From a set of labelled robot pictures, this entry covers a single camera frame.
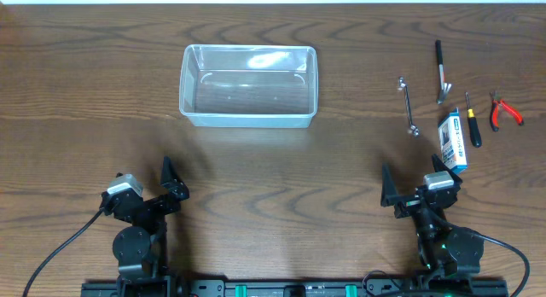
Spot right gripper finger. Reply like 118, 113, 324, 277
380, 164, 401, 207
431, 154, 458, 178

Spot blue and white box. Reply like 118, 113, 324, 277
438, 108, 468, 174

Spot silver double-ended wrench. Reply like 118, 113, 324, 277
398, 77, 420, 137

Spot small black-handled hammer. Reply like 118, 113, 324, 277
435, 39, 452, 105

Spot clear plastic container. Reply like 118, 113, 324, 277
179, 44, 319, 129

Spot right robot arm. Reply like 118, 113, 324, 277
380, 155, 484, 293

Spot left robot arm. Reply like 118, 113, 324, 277
100, 156, 189, 297

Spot yellow black screwdriver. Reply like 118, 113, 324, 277
465, 91, 482, 148

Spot black mounting rail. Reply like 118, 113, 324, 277
80, 277, 508, 297

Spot red-handled pliers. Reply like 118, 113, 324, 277
490, 90, 525, 132

